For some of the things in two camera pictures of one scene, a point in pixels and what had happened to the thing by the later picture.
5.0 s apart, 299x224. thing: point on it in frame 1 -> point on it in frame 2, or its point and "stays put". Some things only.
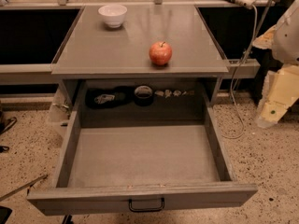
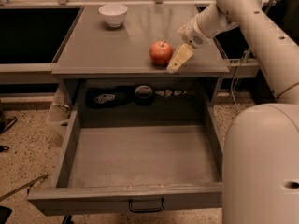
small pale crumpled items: x=167 y=93 stays put
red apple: x=160 y=53 stays put
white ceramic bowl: x=113 y=14 stays put
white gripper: x=287 y=40 -> x=192 y=34
